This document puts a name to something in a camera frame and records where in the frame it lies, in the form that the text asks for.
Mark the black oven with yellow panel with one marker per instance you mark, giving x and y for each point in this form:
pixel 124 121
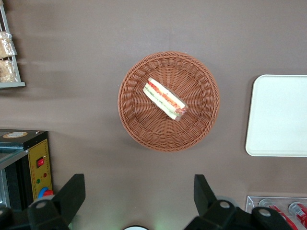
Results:
pixel 24 167

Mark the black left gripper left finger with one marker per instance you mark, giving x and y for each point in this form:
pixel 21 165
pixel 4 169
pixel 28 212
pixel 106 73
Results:
pixel 68 198

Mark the cream rectangular tray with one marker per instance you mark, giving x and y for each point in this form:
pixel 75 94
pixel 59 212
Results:
pixel 278 115

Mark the round brown wicker basket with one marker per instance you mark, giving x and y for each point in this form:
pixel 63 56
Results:
pixel 144 115

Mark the clear acrylic bottle box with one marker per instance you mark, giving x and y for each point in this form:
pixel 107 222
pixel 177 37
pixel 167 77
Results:
pixel 250 202

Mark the red cola bottle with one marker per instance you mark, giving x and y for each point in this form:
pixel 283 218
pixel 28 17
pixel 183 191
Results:
pixel 285 216
pixel 299 213

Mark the wrapped bread package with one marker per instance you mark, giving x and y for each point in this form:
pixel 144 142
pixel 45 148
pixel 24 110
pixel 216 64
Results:
pixel 7 71
pixel 6 45

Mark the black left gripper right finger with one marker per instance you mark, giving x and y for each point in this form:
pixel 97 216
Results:
pixel 206 198

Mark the triangle sandwich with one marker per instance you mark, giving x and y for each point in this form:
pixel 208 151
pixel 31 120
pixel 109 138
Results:
pixel 163 98

